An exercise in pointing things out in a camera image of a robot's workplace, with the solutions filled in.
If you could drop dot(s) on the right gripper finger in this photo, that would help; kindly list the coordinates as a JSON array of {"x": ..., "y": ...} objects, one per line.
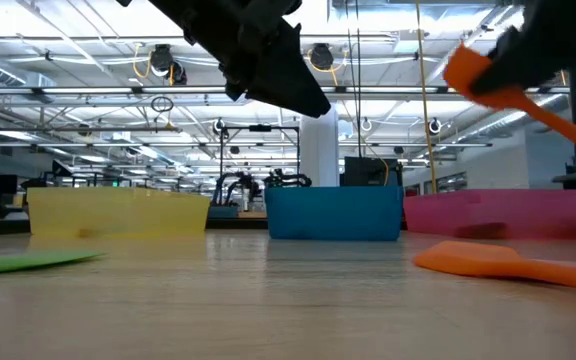
[
  {"x": 510, "y": 62},
  {"x": 513, "y": 80}
]

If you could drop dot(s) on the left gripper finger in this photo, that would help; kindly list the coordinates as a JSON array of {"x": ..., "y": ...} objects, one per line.
[
  {"x": 295, "y": 60},
  {"x": 278, "y": 87}
]

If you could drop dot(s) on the narrow orange silicone spatula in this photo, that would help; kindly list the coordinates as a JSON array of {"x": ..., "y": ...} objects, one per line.
[{"x": 463, "y": 70}]

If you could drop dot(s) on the wide orange silicone spatula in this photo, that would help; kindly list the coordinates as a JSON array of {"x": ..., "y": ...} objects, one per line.
[{"x": 468, "y": 260}]

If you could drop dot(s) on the green silicone spatula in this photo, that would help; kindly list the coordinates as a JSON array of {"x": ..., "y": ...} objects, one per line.
[{"x": 28, "y": 262}]

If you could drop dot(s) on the black background robot arm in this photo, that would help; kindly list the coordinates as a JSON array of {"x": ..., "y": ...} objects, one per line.
[
  {"x": 288, "y": 179},
  {"x": 240, "y": 185}
]

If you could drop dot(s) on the white concrete column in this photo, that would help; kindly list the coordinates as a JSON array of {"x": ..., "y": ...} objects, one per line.
[{"x": 319, "y": 150}]

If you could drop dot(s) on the black background cabinet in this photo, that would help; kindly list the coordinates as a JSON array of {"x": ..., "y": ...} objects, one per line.
[{"x": 368, "y": 172}]

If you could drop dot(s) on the pink plastic bin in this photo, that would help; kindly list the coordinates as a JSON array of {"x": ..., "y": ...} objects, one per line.
[{"x": 498, "y": 212}]

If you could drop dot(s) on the blue plastic bin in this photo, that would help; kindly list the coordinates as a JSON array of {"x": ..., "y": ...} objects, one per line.
[{"x": 333, "y": 215}]

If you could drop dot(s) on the long ceiling light strip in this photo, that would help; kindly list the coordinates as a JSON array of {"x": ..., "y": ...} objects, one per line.
[{"x": 118, "y": 90}]

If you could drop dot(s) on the yellow plastic bin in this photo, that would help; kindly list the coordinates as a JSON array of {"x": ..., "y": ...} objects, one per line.
[{"x": 118, "y": 212}]

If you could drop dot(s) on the black background rig frame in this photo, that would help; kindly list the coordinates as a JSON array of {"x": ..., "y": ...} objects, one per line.
[{"x": 259, "y": 128}]

